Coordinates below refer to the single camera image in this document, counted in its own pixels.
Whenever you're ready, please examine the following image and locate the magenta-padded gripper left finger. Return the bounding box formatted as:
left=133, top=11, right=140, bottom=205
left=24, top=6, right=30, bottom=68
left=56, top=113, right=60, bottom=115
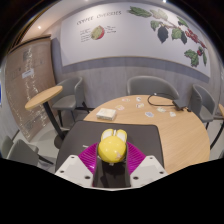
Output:
left=54, top=142, right=103, bottom=189

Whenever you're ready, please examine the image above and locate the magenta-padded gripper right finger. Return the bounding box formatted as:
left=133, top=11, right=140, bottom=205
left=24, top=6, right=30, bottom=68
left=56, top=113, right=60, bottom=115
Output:
left=123, top=141, right=168, bottom=189

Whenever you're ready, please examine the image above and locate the yellow computer mouse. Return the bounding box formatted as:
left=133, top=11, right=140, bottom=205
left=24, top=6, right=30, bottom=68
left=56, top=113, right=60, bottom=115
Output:
left=97, top=128, right=129, bottom=165

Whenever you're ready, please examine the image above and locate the dark grey mouse pad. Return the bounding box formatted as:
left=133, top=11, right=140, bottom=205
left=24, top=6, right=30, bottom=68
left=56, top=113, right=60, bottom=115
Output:
left=54, top=120, right=165, bottom=175

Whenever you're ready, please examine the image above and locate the grey upholstered chair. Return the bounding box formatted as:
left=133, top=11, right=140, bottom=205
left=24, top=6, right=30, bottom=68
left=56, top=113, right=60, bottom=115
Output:
left=50, top=76, right=90, bottom=128
left=126, top=75, right=181, bottom=101
left=0, top=135, right=55, bottom=168
left=187, top=83, right=217, bottom=130

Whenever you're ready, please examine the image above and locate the white tissue pack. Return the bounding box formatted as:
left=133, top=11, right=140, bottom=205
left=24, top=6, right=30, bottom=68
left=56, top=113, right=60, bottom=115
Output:
left=95, top=107, right=118, bottom=122

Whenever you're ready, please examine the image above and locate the small round wooden side table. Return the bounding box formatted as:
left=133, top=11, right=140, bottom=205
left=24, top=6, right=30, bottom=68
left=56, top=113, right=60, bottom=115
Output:
left=24, top=85, right=69, bottom=150

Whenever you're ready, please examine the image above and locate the white paper label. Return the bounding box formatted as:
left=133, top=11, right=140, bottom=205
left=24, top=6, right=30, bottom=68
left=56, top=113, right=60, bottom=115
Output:
left=21, top=67, right=35, bottom=80

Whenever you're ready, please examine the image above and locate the black cable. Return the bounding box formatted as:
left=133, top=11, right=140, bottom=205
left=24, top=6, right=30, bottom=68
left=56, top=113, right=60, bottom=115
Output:
left=147, top=92, right=178, bottom=108

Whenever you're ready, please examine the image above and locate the brown printed wall panel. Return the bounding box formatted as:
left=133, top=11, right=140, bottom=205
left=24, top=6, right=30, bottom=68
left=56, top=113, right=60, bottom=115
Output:
left=4, top=35, right=58, bottom=143

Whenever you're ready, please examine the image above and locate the white coffee plant wall mural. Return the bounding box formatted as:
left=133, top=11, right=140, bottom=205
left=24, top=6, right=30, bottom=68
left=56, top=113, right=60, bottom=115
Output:
left=59, top=1, right=212, bottom=79

